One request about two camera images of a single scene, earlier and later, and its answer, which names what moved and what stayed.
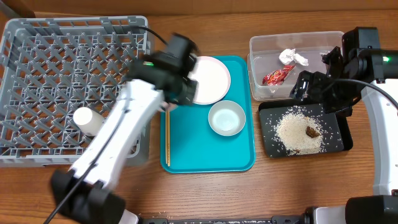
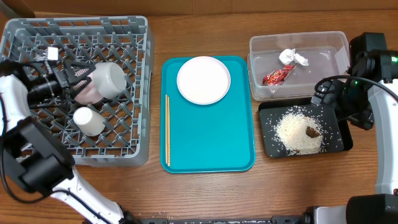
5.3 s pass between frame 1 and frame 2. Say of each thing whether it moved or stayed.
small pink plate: moved
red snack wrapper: stayed
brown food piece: stayed
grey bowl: moved
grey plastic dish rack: stayed
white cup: stayed
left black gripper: moved
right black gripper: moved
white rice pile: stayed
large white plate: stayed
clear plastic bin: stayed
